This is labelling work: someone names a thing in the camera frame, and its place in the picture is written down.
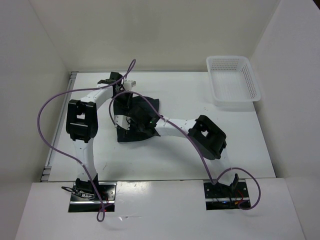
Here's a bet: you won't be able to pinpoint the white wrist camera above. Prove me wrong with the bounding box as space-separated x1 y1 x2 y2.
114 115 131 131
123 80 137 91

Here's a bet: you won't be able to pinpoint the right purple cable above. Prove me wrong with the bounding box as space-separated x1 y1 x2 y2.
108 90 262 211

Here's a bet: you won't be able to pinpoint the purple cable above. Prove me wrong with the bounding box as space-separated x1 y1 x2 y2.
108 90 262 211
36 58 137 223

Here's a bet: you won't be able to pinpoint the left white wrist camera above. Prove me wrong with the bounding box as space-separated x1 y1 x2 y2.
123 80 137 91

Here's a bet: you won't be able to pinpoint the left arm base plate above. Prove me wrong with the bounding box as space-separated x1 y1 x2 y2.
65 182 117 213

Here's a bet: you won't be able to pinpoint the white perforated plastic basket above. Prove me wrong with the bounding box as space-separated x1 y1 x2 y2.
206 55 261 106

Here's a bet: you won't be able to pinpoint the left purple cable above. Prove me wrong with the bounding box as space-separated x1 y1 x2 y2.
36 58 137 223

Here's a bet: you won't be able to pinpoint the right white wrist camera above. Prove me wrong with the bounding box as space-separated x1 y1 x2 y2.
114 115 131 131

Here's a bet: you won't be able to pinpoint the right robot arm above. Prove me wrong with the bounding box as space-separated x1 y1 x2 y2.
128 106 239 197

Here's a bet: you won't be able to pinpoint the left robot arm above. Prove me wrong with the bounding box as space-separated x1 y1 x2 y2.
66 72 136 200

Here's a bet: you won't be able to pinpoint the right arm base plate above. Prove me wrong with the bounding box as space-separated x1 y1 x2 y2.
203 181 251 211

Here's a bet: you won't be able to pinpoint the dark navy shorts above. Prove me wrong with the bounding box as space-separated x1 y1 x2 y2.
113 93 160 143

